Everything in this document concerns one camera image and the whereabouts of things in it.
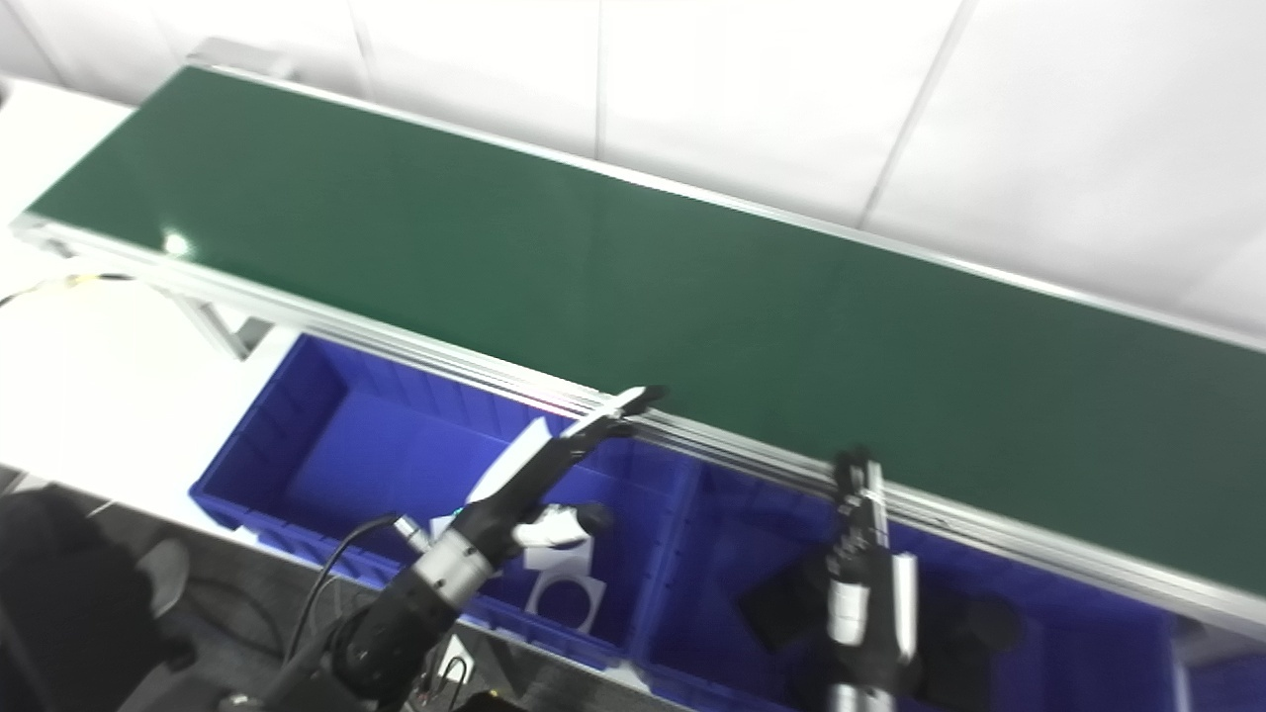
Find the blue bin with black parts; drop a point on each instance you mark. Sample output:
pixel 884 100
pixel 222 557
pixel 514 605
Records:
pixel 712 554

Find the green conveyor belt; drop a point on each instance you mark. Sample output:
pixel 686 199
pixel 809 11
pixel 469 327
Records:
pixel 692 326
pixel 396 346

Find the grey conveyor end box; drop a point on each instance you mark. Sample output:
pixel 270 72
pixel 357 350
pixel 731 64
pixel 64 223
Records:
pixel 237 54

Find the black robot torso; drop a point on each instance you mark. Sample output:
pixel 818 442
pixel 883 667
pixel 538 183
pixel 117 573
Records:
pixel 59 583

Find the aluminium conveyor leg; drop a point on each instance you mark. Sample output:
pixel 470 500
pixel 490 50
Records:
pixel 223 331

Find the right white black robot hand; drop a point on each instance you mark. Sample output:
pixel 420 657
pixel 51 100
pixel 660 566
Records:
pixel 870 603

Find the blue bin with white parts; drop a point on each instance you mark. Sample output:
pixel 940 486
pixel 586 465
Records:
pixel 366 445

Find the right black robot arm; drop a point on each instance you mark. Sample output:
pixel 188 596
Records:
pixel 860 700

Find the white power adapter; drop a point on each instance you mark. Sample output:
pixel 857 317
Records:
pixel 455 661

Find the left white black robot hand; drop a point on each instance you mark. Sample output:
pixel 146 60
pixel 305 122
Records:
pixel 514 475

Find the empty blue bin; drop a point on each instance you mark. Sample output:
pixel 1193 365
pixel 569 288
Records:
pixel 1231 682

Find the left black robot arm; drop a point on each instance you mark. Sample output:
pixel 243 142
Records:
pixel 396 633

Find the black block part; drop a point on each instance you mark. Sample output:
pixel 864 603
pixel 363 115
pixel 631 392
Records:
pixel 781 608

